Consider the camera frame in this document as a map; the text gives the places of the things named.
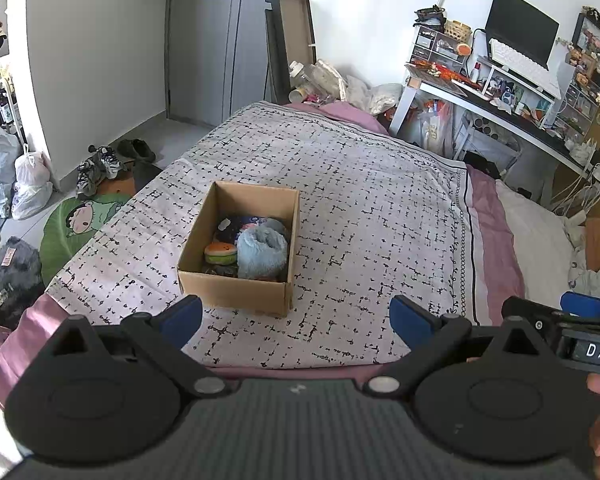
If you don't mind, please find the white monitor riser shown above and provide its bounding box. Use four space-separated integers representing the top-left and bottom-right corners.
472 55 564 129

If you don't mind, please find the grey fluffy slipper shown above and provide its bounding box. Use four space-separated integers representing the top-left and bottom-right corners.
236 225 290 281

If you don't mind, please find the clear crumpled plastic bag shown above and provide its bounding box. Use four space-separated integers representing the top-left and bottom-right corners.
288 59 352 102

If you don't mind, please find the dark slipper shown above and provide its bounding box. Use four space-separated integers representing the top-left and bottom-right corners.
117 138 157 164

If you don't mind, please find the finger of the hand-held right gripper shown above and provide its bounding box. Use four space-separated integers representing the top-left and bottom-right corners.
501 296 563 332
560 291 600 319

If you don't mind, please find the black flat panel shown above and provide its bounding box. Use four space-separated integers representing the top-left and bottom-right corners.
263 7 292 105

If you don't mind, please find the grey door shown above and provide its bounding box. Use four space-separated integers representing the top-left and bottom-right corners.
164 0 302 129

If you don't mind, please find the green cartoon rug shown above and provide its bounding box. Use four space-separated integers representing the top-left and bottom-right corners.
39 192 132 287

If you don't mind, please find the white desk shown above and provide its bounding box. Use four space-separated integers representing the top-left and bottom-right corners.
389 62 597 202

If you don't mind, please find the small white plastic bag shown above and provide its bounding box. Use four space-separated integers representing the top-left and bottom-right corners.
11 144 54 221

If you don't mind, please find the white black-patterned blanket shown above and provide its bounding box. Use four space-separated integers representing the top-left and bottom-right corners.
45 101 477 369

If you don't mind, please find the white drawer organiser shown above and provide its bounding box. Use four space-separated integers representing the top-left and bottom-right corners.
410 23 474 66

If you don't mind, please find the white pillow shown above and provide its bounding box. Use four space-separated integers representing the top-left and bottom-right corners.
495 179 582 307

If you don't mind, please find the flat cardboard panel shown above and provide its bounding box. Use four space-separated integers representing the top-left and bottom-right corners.
278 0 317 104

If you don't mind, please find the white crumpled bag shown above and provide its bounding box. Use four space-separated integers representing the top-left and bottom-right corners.
347 75 407 117

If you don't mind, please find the brown floor mat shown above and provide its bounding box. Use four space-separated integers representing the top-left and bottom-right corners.
95 162 164 196

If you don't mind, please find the black picture frame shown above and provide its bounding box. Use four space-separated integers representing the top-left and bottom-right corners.
572 12 600 54

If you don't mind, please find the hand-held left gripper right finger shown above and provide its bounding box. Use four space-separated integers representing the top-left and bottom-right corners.
364 294 556 396

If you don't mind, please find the burger plush toy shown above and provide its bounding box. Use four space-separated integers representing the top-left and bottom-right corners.
203 242 239 266

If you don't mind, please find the white wire cart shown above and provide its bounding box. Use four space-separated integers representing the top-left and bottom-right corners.
452 110 524 177

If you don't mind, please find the black plush toy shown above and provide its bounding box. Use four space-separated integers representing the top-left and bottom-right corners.
213 218 241 245

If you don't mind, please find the grey white sneaker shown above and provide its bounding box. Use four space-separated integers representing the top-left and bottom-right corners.
74 157 107 197
89 144 127 180

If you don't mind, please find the white metal rack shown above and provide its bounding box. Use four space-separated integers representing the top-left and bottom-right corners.
0 54 29 147

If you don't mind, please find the brown cardboard box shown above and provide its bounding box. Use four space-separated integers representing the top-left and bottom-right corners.
176 180 301 318

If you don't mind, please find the white keyboard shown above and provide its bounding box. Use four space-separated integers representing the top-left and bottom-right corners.
487 38 564 99

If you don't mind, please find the black monitor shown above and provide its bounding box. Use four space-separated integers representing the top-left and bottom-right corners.
484 0 561 72

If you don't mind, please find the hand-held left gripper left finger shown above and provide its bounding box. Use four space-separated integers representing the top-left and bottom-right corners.
45 295 232 398

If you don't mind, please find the grey crumpled cloth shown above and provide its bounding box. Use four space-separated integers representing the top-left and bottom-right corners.
564 220 600 302

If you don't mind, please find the wicker basket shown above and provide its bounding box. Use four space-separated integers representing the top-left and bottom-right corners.
443 19 474 41

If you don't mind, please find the clear drawer organiser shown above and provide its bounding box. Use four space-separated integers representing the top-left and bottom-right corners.
559 80 600 137

